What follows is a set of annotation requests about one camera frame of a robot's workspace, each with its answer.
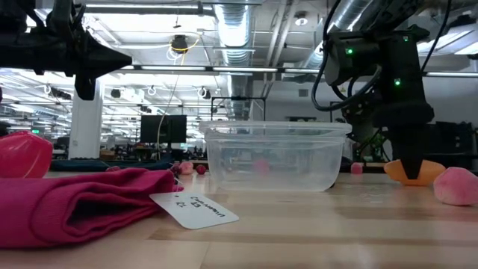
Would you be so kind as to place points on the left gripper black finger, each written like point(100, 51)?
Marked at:
point(106, 61)
point(85, 87)

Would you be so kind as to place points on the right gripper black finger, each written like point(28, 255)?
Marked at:
point(409, 149)

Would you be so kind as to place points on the orange toy fruit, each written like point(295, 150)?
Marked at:
point(396, 173)

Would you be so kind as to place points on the red toy strawberry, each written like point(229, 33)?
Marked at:
point(356, 168)
point(261, 167)

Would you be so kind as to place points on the pink toy peach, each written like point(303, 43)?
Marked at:
point(455, 187)

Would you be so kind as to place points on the red toy bell pepper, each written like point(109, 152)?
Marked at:
point(22, 153)

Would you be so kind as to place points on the red toy cherry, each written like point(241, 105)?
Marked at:
point(175, 170)
point(201, 169)

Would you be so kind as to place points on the small pink toy fruit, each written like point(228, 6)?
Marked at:
point(187, 168)

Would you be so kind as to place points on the clear plastic tupperware container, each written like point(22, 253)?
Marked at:
point(231, 149)

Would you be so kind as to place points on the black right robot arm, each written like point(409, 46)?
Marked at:
point(396, 11)

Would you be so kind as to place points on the white building pillar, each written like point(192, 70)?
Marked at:
point(86, 130)

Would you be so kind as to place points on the black cabinet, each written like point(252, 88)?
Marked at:
point(453, 142)

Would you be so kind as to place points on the black computer monitor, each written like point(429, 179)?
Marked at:
point(149, 129)

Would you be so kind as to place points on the dark blue folded cloth napkin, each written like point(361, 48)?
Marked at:
point(93, 164)

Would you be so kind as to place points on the magenta folded cloth napkin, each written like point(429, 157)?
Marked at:
point(74, 209)

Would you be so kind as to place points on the horizontal light bar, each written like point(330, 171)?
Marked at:
point(242, 69)

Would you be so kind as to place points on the white paper tag, long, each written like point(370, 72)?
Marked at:
point(194, 213)

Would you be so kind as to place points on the black overhead camera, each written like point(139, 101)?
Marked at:
point(179, 43)

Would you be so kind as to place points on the silver slanted ceiling duct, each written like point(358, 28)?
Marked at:
point(351, 16)

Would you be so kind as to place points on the silver vertical ceiling duct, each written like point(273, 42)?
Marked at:
point(234, 30)

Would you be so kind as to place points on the black metal frame, wide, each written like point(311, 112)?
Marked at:
point(239, 98)

